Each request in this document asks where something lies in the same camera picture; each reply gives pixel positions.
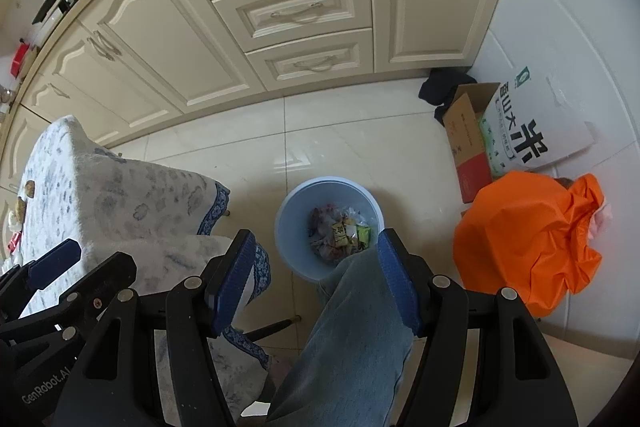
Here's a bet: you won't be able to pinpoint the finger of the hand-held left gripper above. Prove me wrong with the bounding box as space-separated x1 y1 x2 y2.
0 252 137 344
0 238 82 308

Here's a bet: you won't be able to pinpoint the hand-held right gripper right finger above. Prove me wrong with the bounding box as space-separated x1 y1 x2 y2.
376 228 581 427

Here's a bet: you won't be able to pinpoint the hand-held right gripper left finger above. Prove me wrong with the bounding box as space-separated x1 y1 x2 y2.
52 229 258 427

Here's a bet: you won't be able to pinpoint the heap of mixed wrappers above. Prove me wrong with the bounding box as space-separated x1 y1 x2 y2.
307 204 375 265

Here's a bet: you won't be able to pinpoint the light blue waste bin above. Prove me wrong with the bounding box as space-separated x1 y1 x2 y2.
275 177 385 283

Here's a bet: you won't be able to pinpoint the person's jeans leg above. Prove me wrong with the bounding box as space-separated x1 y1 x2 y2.
265 247 418 427

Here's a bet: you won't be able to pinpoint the blue floral tablecloth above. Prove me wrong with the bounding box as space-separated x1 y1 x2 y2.
5 114 275 418

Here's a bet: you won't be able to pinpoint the orange plastic bag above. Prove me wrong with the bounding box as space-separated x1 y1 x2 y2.
452 172 604 319

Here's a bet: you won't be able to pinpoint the brown cardboard box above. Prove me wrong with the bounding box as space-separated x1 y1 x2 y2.
442 82 502 204

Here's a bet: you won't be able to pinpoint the red container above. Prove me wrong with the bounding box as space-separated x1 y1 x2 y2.
11 42 33 76

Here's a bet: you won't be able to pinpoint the black cloth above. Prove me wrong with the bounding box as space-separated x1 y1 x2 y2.
419 68 478 122

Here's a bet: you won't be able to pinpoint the pink cloth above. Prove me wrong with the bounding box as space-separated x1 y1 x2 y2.
590 202 617 240

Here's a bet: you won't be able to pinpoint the white rice sack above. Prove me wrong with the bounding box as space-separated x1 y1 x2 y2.
479 66 599 180

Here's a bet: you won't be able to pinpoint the cream cabinet drawer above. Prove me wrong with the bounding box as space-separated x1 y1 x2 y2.
212 0 373 52
245 28 375 92

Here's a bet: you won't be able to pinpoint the cream base cabinets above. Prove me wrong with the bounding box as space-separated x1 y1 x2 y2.
0 0 521 188

